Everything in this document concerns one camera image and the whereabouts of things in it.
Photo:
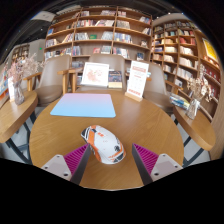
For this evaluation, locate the white and orange computer mouse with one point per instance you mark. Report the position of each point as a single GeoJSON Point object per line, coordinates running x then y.
{"type": "Point", "coordinates": [105, 145]}

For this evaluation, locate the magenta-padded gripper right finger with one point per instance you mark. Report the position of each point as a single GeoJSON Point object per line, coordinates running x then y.
{"type": "Point", "coordinates": [165, 165]}

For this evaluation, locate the low orange display shelf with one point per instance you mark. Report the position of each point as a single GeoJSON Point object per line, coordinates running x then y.
{"type": "Point", "coordinates": [3, 86]}

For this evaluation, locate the white red sign, wooden base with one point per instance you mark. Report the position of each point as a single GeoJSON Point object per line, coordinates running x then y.
{"type": "Point", "coordinates": [137, 78]}

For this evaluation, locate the round wooden side table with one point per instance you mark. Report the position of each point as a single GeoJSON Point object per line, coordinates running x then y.
{"type": "Point", "coordinates": [16, 113]}
{"type": "Point", "coordinates": [196, 128]}

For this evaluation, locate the curved wooden bookshelf unit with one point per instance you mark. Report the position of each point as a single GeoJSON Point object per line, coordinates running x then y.
{"type": "Point", "coordinates": [180, 50]}

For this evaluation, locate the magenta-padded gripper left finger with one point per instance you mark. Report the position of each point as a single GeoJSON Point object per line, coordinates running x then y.
{"type": "Point", "coordinates": [58, 165]}

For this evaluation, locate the small white card stand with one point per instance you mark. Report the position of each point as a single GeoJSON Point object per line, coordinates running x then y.
{"type": "Point", "coordinates": [10, 90]}

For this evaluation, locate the tall wooden bookshelf unit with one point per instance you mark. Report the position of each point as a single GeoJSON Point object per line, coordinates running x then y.
{"type": "Point", "coordinates": [100, 33]}

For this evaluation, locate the dark blue book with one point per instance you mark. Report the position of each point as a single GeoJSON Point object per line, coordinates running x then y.
{"type": "Point", "coordinates": [115, 79]}

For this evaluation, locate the stack of blue magazines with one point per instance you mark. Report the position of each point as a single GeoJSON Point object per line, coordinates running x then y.
{"type": "Point", "coordinates": [178, 101]}

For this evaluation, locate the white framed floral picture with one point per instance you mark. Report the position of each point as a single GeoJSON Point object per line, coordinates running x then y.
{"type": "Point", "coordinates": [95, 75]}

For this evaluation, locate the distant wooden bookshelf unit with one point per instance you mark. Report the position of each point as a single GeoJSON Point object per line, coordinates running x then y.
{"type": "Point", "coordinates": [20, 53]}

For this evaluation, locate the pink and blue mouse pad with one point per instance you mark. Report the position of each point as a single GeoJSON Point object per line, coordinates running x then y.
{"type": "Point", "coordinates": [83, 105]}

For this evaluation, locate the glass vase with pink flowers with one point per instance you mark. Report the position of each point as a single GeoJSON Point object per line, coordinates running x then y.
{"type": "Point", "coordinates": [18, 95]}

